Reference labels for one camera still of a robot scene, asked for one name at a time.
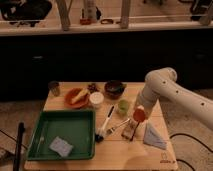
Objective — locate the white round container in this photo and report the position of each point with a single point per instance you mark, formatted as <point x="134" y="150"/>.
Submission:
<point x="96" y="99"/>

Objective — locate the blue-white folded cloth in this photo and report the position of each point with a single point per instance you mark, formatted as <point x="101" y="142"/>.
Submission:
<point x="153" y="138"/>

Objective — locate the yellow corn cob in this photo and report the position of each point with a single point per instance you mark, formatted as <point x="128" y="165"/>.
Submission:
<point x="81" y="94"/>

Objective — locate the green plastic tray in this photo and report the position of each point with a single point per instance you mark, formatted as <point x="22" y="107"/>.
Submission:
<point x="76" y="127"/>

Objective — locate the wooden table leg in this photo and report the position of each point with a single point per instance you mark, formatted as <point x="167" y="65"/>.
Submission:
<point x="125" y="10"/>
<point x="64" y="15"/>

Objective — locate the wooden table leg left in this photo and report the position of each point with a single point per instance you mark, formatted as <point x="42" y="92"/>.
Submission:
<point x="64" y="15"/>

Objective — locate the dark brown bowl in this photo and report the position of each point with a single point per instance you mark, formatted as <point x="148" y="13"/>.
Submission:
<point x="114" y="89"/>

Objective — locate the orange plate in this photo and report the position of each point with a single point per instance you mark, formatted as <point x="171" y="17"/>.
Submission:
<point x="71" y="94"/>

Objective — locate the green plastic cup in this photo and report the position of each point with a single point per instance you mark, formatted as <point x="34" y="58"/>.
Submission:
<point x="123" y="107"/>

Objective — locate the black office chair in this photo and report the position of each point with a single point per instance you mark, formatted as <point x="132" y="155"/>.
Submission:
<point x="29" y="12"/>

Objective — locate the orange-red apple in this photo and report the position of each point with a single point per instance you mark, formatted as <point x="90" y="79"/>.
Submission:
<point x="139" y="115"/>

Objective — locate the brown rectangular block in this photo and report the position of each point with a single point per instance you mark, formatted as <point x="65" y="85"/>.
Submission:
<point x="130" y="130"/>

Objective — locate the wooden table leg middle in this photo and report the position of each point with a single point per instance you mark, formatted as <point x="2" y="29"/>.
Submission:
<point x="125" y="10"/>

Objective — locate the dark grape bunch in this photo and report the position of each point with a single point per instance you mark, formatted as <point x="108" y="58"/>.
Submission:
<point x="93" y="88"/>

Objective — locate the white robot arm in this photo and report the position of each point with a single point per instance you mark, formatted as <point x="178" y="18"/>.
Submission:
<point x="162" y="82"/>

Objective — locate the black pole stand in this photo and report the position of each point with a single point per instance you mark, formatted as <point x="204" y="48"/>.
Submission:
<point x="17" y="158"/>

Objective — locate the blue sponge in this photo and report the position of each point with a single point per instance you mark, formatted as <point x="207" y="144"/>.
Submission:
<point x="62" y="147"/>

